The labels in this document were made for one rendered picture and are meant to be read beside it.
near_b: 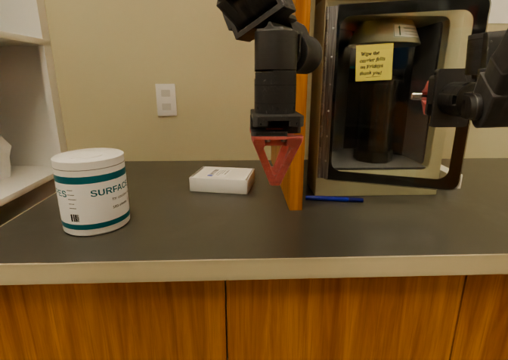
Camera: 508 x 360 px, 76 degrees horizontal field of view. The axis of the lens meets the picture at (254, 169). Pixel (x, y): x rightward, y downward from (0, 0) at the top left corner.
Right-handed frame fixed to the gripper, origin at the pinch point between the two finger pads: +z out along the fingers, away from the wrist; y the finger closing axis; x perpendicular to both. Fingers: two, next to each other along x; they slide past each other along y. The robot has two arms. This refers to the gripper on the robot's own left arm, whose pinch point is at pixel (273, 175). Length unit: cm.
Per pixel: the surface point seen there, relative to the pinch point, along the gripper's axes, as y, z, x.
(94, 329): 6.1, 31.6, 32.4
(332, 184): 33.1, 12.4, -18.7
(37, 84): 76, -12, 76
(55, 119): 72, 0, 70
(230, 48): 76, -24, 8
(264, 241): 9.3, 15.7, 0.4
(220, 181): 36.4, 12.4, 10.3
